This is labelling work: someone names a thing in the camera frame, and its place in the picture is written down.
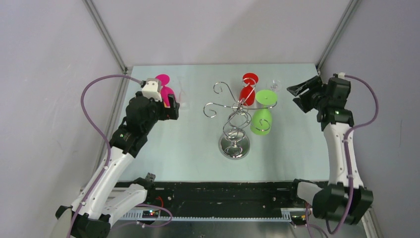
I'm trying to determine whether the clear champagne flute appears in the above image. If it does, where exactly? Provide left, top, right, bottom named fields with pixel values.
left=177, top=77, right=190, bottom=111

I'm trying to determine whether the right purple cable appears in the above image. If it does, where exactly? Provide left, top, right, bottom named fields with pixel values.
left=305, top=74, right=379, bottom=238

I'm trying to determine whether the circuit board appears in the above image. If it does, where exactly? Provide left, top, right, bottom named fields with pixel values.
left=142, top=210, right=160, bottom=219
left=290, top=215, right=309, bottom=227

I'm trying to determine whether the pink wine glass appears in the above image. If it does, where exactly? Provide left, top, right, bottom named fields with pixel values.
left=156, top=74, right=176, bottom=108

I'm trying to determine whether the green wine glass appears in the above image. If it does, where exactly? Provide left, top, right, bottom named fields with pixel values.
left=250, top=89, right=278, bottom=135

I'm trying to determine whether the right aluminium frame post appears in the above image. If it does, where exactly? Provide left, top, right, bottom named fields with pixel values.
left=315, top=0, right=363, bottom=75

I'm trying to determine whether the clear wine glass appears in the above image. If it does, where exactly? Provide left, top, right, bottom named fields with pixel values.
left=266, top=79, right=283, bottom=93

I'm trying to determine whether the aluminium frame post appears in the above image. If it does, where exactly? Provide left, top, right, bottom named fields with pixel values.
left=82, top=0, right=128, bottom=73
left=315, top=0, right=363, bottom=75

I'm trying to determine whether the left circuit board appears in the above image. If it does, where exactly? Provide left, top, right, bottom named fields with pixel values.
left=142, top=210, right=160, bottom=219

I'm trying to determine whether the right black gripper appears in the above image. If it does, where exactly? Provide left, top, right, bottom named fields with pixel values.
left=287, top=76, right=328, bottom=114

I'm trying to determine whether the right circuit board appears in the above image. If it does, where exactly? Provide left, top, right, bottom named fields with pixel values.
left=290, top=215, right=309, bottom=227

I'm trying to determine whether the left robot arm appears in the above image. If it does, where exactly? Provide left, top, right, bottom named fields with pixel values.
left=51, top=92, right=180, bottom=238

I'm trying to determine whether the chrome wine glass rack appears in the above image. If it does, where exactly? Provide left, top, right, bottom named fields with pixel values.
left=203, top=82, right=259, bottom=160

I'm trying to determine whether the left aluminium frame post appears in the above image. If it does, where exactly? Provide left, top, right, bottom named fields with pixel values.
left=82, top=0, right=128, bottom=73

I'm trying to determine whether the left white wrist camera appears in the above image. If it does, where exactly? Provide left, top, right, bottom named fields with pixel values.
left=141, top=78, right=162, bottom=102

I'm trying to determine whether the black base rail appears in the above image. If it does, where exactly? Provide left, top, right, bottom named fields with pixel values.
left=134, top=179, right=306, bottom=220

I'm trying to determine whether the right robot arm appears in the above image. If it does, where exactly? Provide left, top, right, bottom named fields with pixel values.
left=287, top=73, right=373, bottom=225

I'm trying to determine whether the red wine glass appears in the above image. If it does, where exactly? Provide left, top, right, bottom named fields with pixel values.
left=239, top=72, right=259, bottom=106

